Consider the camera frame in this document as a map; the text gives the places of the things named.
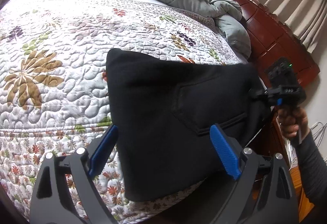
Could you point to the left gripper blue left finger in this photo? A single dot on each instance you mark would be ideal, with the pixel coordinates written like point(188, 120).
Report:
point(99, 150)

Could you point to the dark red wooden headboard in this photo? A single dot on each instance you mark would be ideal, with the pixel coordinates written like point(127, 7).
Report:
point(271, 39)

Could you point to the right forearm grey sleeve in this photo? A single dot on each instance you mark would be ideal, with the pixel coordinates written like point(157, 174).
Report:
point(312, 169)

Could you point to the floral quilted bedspread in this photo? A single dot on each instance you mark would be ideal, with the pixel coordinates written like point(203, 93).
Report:
point(54, 94)

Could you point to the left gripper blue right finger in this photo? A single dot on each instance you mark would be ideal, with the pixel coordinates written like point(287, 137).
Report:
point(228, 150)

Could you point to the wooden nightstand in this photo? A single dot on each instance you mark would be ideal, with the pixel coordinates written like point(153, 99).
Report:
point(304, 206)

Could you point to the person's right hand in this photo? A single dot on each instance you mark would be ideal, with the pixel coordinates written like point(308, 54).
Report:
point(293, 122)

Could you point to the black pants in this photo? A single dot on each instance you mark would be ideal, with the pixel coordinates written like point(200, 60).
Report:
point(164, 110)

